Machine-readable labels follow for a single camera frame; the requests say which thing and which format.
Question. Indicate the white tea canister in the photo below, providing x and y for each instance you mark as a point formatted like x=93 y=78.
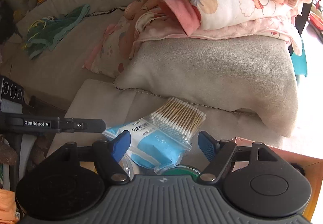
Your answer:
x=126 y=165

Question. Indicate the beige sofa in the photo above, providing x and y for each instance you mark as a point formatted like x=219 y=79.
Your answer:
x=247 y=83

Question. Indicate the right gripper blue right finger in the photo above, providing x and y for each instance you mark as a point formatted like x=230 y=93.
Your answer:
x=220 y=156

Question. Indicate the green lid glass jar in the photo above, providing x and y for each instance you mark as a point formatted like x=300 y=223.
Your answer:
x=182 y=170

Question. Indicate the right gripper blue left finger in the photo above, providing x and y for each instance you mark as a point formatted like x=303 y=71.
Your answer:
x=108 y=154

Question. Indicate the teal plastic stool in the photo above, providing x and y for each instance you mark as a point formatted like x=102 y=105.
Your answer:
x=300 y=64

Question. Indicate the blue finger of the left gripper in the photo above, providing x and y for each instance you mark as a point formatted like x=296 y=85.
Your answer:
x=72 y=125

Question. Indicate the pink floral blanket pile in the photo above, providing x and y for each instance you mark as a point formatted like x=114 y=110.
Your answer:
x=153 y=20

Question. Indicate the blue mask package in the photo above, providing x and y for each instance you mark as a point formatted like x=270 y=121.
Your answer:
x=153 y=146

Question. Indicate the cotton swab bag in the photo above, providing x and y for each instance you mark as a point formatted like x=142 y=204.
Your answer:
x=177 y=119

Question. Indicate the green towel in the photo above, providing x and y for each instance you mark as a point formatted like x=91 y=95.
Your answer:
x=46 y=33

